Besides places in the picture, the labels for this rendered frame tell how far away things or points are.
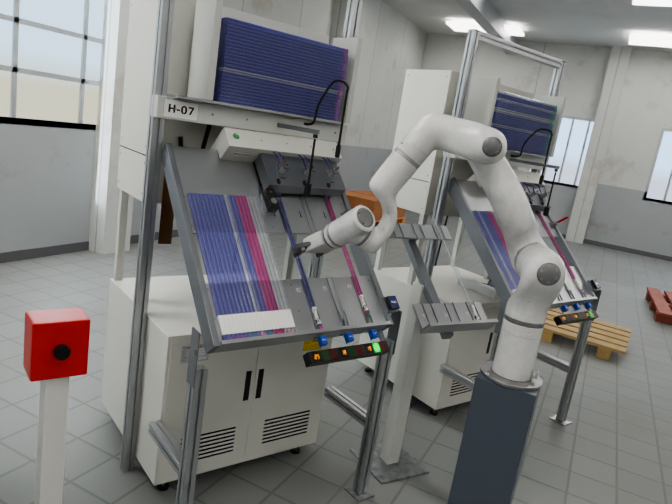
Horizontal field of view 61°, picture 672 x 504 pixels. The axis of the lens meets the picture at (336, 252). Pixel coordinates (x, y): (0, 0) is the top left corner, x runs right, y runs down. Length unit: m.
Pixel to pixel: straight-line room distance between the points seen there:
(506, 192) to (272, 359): 1.07
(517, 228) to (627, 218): 9.64
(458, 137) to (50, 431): 1.37
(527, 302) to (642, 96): 9.77
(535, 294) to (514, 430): 0.42
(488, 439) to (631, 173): 9.68
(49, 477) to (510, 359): 1.36
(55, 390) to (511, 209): 1.35
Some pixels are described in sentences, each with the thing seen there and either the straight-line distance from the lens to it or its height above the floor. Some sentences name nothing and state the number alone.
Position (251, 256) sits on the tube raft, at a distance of 1.86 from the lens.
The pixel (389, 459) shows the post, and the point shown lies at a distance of 2.60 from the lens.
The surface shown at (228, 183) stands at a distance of 2.00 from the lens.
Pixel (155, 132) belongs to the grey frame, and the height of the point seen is 1.26.
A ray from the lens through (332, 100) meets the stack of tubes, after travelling 2.25.
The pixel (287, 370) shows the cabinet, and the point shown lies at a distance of 2.27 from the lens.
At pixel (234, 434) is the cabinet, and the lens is 2.28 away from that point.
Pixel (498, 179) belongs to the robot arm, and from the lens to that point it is 1.72.
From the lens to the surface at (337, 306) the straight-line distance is 1.96.
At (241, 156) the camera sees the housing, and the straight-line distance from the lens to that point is 2.06.
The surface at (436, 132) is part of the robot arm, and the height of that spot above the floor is 1.40.
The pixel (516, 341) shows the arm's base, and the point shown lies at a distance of 1.80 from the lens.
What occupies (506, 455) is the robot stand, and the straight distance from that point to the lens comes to 1.90.
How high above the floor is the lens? 1.37
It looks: 12 degrees down
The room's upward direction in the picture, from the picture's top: 9 degrees clockwise
